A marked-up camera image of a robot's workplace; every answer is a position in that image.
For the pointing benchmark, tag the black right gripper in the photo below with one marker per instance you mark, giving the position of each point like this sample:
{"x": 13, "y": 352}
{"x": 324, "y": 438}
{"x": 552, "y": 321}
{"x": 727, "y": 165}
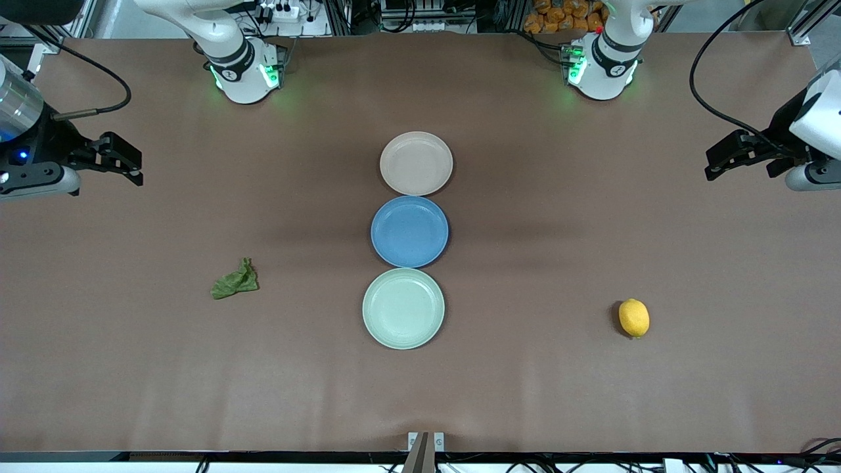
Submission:
{"x": 52, "y": 140}

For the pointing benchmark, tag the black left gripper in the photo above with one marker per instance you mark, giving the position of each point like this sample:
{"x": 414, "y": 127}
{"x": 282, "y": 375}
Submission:
{"x": 781, "y": 131}

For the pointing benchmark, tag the green lettuce leaf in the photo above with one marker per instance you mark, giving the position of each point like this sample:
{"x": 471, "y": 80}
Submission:
{"x": 233, "y": 283}

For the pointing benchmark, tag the yellow lemon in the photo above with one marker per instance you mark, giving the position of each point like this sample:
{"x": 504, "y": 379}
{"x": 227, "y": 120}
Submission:
{"x": 634, "y": 318}

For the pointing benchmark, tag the white power strip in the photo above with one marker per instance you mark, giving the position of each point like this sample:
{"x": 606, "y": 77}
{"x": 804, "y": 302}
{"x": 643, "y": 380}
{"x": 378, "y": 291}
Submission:
{"x": 279, "y": 11}

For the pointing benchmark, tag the bag of orange items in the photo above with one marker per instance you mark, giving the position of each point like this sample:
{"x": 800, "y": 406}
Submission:
{"x": 558, "y": 16}

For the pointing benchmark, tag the beige round plate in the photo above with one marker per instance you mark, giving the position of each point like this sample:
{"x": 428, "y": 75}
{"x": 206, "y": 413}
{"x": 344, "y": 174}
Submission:
{"x": 416, "y": 163}

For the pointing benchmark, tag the blue round plate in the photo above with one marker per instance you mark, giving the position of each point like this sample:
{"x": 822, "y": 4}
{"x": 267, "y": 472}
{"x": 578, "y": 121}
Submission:
{"x": 409, "y": 231}

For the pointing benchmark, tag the pale green round plate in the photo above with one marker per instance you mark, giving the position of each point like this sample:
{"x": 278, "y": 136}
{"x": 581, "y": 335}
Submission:
{"x": 403, "y": 309}

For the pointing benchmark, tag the aluminium frame profile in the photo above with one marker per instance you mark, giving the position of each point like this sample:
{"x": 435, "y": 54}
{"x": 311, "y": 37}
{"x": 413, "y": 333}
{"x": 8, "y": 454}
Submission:
{"x": 805, "y": 29}
{"x": 72, "y": 20}

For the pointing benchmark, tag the metal table edge bracket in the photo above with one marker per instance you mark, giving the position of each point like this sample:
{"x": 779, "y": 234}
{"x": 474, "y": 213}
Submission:
{"x": 426, "y": 447}

